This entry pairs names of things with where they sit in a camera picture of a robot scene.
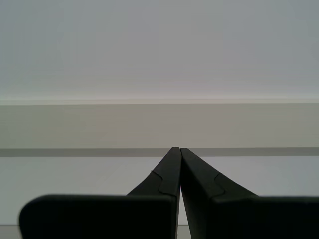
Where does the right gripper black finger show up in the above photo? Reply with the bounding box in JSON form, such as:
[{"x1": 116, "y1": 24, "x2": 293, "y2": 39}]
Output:
[
  {"x1": 180, "y1": 148, "x2": 319, "y2": 239},
  {"x1": 18, "y1": 146, "x2": 181, "y2": 239}
]

